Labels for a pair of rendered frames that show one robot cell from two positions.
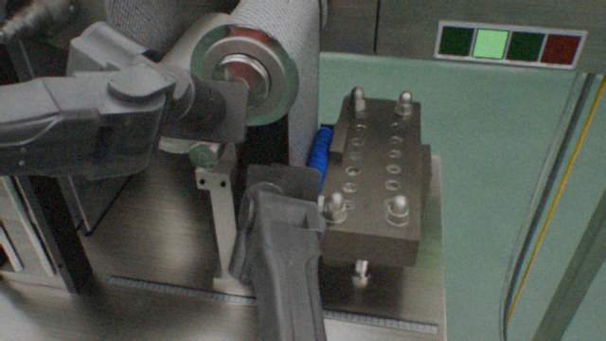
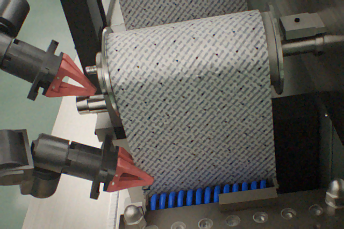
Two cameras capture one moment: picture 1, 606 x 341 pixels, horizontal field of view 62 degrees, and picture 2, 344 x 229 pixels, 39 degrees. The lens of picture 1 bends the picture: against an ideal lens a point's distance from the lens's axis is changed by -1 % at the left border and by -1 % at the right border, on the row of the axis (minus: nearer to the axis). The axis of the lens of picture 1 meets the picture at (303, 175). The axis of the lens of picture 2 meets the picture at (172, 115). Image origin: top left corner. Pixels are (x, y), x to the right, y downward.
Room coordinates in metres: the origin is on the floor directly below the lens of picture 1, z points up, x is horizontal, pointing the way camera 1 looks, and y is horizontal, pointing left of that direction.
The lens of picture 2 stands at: (0.63, -0.62, 1.63)
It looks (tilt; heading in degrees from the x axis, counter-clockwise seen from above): 35 degrees down; 86
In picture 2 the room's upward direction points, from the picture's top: 12 degrees counter-clockwise
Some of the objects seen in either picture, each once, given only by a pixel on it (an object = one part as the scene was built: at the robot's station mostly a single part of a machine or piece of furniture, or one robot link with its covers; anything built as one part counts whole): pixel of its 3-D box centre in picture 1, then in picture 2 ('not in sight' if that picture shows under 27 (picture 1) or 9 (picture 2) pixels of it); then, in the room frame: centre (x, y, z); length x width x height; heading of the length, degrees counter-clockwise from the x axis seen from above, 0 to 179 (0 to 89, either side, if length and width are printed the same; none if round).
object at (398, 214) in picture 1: (399, 207); not in sight; (0.57, -0.14, 1.05); 0.04 x 0.04 x 0.04
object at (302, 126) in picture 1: (305, 126); (203, 155); (0.72, 0.00, 1.10); 0.23 x 0.01 x 0.18; 170
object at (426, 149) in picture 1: (422, 183); not in sight; (0.73, -0.22, 0.96); 0.10 x 0.03 x 0.11; 170
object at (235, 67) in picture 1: (240, 81); (108, 73); (0.60, 0.08, 1.25); 0.07 x 0.02 x 0.07; 80
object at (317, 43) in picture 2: not in sight; (297, 44); (0.90, 0.03, 1.25); 0.07 x 0.04 x 0.04; 170
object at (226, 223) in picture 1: (223, 206); (121, 154); (0.58, 0.12, 1.05); 0.06 x 0.05 x 0.31; 170
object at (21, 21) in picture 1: (14, 27); not in sight; (0.57, 0.34, 1.33); 0.06 x 0.03 x 0.03; 170
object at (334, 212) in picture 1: (335, 205); (133, 216); (0.58, -0.05, 1.05); 0.04 x 0.04 x 0.04
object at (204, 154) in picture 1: (205, 152); (84, 103); (0.54, 0.13, 1.18); 0.04 x 0.02 x 0.04; 80
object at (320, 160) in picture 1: (317, 164); (211, 196); (0.71, -0.02, 1.03); 0.21 x 0.04 x 0.03; 170
